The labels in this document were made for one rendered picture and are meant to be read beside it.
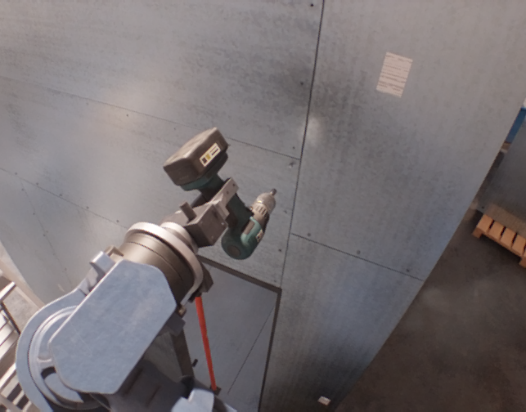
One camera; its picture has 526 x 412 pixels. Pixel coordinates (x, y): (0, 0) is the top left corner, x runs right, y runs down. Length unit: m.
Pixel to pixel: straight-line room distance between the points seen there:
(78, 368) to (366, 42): 0.68
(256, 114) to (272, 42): 0.18
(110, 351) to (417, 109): 0.66
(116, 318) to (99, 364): 0.06
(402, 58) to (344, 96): 0.14
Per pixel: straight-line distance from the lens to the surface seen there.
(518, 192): 5.18
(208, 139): 0.66
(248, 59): 0.83
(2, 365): 1.61
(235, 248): 0.69
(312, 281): 1.18
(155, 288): 0.48
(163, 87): 0.99
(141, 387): 0.50
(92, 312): 0.45
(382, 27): 0.72
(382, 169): 0.84
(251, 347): 3.08
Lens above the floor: 3.16
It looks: 43 degrees down
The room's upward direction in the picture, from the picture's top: 5 degrees clockwise
